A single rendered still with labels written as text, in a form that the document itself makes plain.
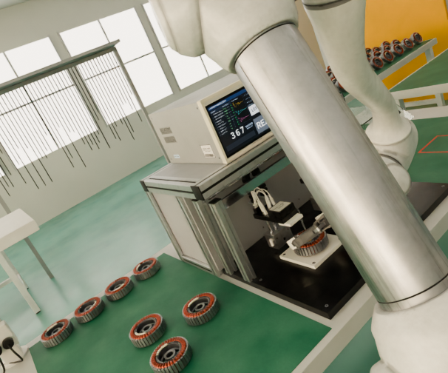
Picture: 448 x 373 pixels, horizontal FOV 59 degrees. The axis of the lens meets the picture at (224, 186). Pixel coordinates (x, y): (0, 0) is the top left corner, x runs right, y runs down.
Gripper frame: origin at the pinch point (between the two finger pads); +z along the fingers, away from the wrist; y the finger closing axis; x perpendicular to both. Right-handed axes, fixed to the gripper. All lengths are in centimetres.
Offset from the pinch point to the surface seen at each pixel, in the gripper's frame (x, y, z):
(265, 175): 21.5, 0.7, -0.9
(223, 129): 39.0, -4.6, -6.8
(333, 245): -8.0, 2.9, -2.7
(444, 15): 61, 348, 104
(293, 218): 5.6, 0.1, 1.2
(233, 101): 44.2, 2.5, -9.8
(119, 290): 24, -47, 53
